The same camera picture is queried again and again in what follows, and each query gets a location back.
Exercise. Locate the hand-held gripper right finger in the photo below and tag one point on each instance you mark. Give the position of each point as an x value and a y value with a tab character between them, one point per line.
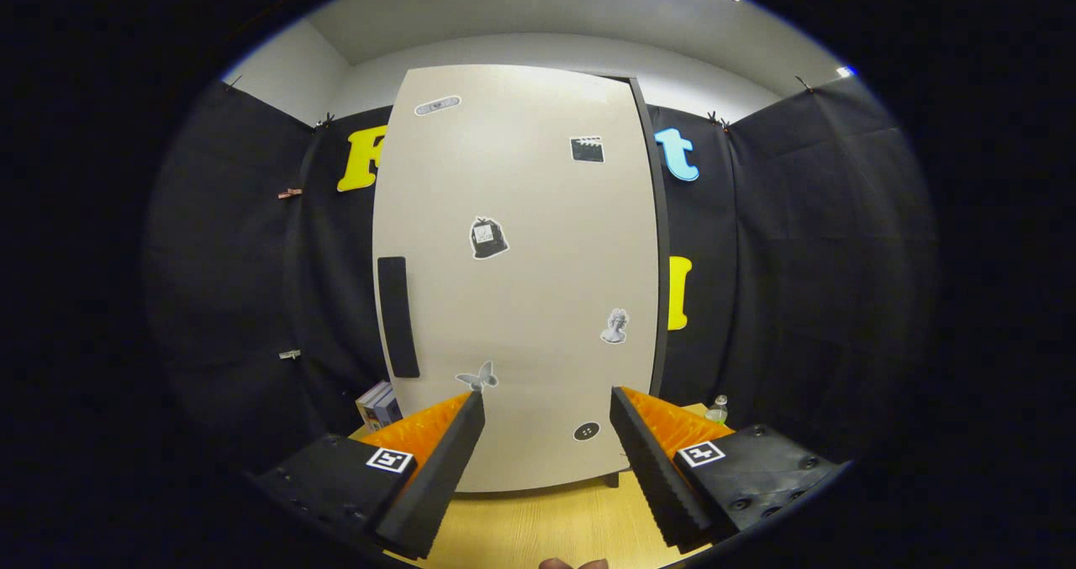
654	476

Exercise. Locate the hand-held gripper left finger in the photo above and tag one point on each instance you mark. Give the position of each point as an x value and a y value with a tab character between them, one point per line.
439	476

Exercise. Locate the grey shoe cabinet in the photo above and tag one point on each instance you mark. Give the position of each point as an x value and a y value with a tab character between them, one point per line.
661	258

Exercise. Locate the green drink bottle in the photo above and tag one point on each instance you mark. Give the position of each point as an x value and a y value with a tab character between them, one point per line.
717	412

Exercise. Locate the white book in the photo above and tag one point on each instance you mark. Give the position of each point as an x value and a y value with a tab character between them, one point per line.
367	405

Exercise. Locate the black backdrop cloth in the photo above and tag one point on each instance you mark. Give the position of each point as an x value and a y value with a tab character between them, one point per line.
799	258

